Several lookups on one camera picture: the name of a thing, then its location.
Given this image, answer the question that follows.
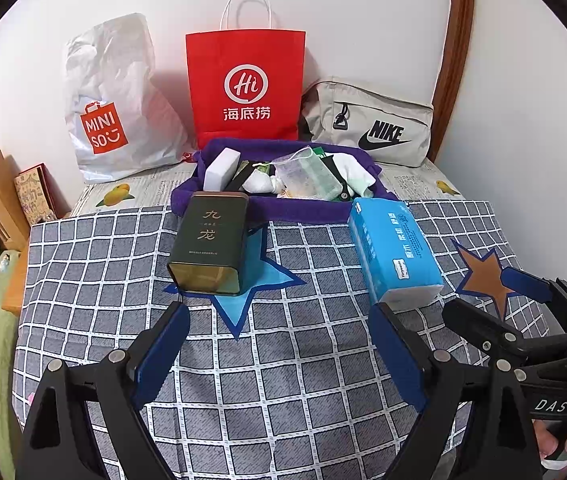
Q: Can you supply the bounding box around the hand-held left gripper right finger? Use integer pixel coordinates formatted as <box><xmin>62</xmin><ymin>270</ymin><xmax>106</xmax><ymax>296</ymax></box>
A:
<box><xmin>368</xmin><ymin>302</ymin><xmax>544</xmax><ymax>480</ymax></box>

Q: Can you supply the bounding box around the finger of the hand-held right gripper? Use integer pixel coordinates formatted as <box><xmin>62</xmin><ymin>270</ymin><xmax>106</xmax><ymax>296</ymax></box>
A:
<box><xmin>501</xmin><ymin>266</ymin><xmax>567</xmax><ymax>343</ymax></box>
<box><xmin>442</xmin><ymin>299</ymin><xmax>531</xmax><ymax>363</ymax></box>

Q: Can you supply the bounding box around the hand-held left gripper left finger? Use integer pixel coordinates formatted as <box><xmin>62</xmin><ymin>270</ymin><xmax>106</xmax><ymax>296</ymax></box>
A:
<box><xmin>20</xmin><ymin>300</ymin><xmax>191</xmax><ymax>480</ymax></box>

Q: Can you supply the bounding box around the purple cloth storage box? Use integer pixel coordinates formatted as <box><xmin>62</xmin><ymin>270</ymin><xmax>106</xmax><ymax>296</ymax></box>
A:
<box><xmin>170</xmin><ymin>139</ymin><xmax>410</xmax><ymax>223</ymax></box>

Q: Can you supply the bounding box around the black strap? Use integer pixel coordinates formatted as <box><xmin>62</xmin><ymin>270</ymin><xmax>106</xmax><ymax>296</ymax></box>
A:
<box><xmin>324</xmin><ymin>155</ymin><xmax>353</xmax><ymax>202</ymax></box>

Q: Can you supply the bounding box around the white sponge block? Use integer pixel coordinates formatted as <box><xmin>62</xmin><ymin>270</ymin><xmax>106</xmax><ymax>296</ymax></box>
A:
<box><xmin>202</xmin><ymin>149</ymin><xmax>244</xmax><ymax>192</ymax></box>

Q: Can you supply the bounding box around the translucent green bag roll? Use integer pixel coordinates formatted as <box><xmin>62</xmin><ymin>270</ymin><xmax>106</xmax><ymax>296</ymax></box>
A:
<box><xmin>270</xmin><ymin>147</ymin><xmax>341</xmax><ymax>201</ymax></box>

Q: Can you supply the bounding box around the blue tissue pack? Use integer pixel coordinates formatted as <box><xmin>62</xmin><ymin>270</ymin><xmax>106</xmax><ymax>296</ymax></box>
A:
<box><xmin>348</xmin><ymin>197</ymin><xmax>445</xmax><ymax>311</ymax></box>

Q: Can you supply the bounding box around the grey checkered tablecloth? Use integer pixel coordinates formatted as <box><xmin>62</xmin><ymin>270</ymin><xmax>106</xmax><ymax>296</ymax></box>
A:
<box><xmin>16</xmin><ymin>199</ymin><xmax>559</xmax><ymax>476</ymax></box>

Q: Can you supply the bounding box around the dark green tea tin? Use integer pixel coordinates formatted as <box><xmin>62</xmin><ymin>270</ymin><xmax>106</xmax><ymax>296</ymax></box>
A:
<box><xmin>167</xmin><ymin>191</ymin><xmax>250</xmax><ymax>297</ymax></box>

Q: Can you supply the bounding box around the wooden nightstand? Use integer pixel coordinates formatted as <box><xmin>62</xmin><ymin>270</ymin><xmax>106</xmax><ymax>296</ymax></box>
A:
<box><xmin>0</xmin><ymin>255</ymin><xmax>31</xmax><ymax>317</ymax></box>

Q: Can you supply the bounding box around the fruit-print newspaper cloth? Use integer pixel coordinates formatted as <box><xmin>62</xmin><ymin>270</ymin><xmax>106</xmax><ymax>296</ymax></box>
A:
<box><xmin>70</xmin><ymin>157</ymin><xmax>464</xmax><ymax>216</ymax></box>

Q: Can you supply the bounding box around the patterned box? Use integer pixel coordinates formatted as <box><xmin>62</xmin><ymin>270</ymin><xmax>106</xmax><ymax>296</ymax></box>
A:
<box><xmin>13</xmin><ymin>162</ymin><xmax>59</xmax><ymax>226</ymax></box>

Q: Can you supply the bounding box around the grey sling bag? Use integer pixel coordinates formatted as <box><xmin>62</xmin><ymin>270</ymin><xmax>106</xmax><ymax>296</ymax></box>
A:
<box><xmin>301</xmin><ymin>77</ymin><xmax>435</xmax><ymax>168</ymax></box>

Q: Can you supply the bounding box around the white plastic shopping bag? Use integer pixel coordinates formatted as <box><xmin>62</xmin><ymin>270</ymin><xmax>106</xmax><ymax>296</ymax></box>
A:
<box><xmin>63</xmin><ymin>12</ymin><xmax>191</xmax><ymax>184</ymax></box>

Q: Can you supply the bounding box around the red paper bag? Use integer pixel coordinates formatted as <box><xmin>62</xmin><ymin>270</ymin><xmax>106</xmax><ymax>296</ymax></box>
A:
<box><xmin>186</xmin><ymin>0</ymin><xmax>307</xmax><ymax>150</ymax></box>

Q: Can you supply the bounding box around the brown wooden door frame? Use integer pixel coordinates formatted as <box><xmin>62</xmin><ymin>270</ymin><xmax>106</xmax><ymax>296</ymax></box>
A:
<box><xmin>431</xmin><ymin>0</ymin><xmax>477</xmax><ymax>163</ymax></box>

